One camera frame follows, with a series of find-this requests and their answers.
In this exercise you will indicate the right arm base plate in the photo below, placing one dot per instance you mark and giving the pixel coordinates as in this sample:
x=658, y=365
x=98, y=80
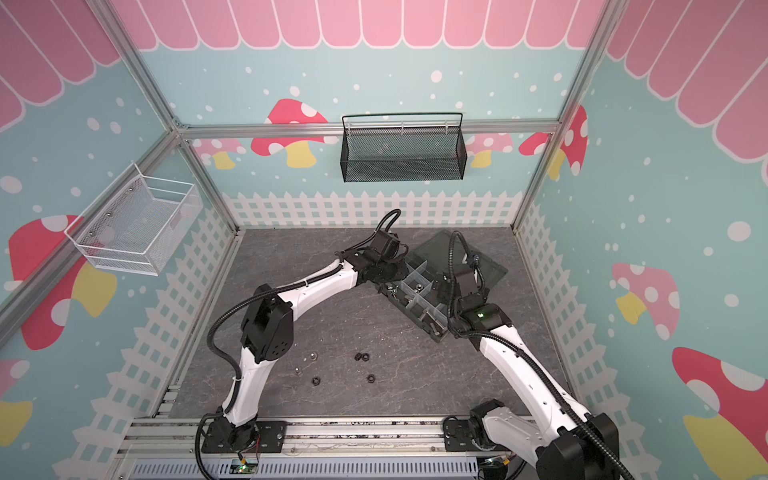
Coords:
x=464, y=435

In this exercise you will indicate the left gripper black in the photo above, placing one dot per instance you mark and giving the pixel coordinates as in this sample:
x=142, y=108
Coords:
x=402, y=273

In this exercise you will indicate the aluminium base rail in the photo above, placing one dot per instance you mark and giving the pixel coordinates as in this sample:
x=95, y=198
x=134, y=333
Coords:
x=302, y=437

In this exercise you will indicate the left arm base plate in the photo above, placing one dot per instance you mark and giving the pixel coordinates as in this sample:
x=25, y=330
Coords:
x=253, y=437

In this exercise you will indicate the silver washers cluster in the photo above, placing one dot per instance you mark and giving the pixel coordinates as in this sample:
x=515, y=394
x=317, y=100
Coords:
x=306, y=365

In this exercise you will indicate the white slotted cable duct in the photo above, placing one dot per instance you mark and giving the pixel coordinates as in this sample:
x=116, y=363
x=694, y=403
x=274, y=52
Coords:
x=348, y=468

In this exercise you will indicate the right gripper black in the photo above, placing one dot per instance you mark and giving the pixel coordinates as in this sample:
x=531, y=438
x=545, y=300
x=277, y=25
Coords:
x=454, y=324

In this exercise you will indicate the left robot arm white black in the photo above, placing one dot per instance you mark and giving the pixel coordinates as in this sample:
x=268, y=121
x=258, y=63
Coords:
x=267, y=328

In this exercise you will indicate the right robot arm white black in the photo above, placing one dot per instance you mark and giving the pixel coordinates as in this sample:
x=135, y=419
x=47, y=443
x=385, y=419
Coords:
x=563, y=439

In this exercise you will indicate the white wire mesh basket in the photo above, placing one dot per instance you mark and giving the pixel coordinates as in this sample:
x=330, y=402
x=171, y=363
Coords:
x=137, y=225

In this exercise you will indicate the black wire mesh basket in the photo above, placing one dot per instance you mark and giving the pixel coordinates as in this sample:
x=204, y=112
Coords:
x=403, y=147

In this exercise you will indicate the dark green compartment organizer box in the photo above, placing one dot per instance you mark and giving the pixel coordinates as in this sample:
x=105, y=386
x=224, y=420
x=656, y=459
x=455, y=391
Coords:
x=416, y=297

